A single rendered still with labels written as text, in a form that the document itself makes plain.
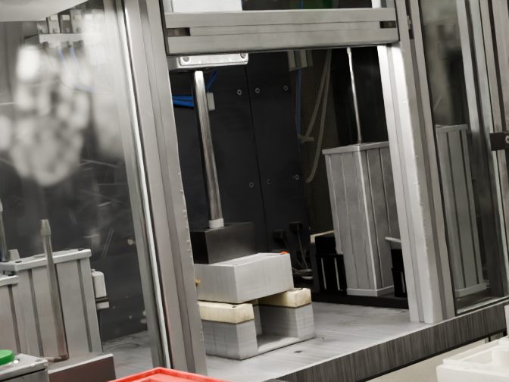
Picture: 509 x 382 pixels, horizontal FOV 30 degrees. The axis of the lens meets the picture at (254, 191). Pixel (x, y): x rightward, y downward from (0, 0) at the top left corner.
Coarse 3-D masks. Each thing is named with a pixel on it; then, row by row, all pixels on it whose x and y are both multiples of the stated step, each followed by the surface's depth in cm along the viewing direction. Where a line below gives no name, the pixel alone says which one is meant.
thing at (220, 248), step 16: (192, 80) 130; (192, 96) 131; (208, 112) 131; (208, 128) 130; (208, 144) 130; (208, 160) 130; (208, 176) 131; (208, 192) 131; (208, 208) 131; (224, 224) 134; (240, 224) 131; (192, 240) 129; (208, 240) 127; (224, 240) 129; (240, 240) 130; (256, 240) 132; (192, 256) 130; (208, 256) 127; (224, 256) 129; (240, 256) 130
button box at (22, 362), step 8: (16, 360) 78; (24, 360) 80; (32, 360) 79; (40, 360) 78; (0, 368) 76; (8, 368) 77; (16, 368) 77; (24, 368) 77; (32, 368) 78; (40, 368) 78; (0, 376) 76; (8, 376) 76; (16, 376) 77; (24, 376) 77; (32, 376) 78; (40, 376) 78
